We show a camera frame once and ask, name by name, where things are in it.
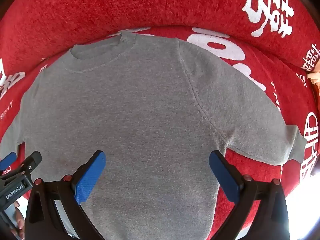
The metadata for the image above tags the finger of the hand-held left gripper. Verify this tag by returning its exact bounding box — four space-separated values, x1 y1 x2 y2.
0 151 42 180
0 152 17 171

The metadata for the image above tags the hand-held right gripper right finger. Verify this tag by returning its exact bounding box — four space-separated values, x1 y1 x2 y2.
209 150 290 240

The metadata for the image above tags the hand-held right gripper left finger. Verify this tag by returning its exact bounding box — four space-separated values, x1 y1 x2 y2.
25 150 107 240

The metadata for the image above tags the grey short-sleeved shirt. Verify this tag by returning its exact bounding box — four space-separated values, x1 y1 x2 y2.
0 29 307 240

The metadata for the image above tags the person's left hand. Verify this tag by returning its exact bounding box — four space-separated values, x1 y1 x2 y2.
10 200 26 239

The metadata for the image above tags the red printed sofa cover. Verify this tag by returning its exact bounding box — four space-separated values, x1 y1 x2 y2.
0 0 320 240

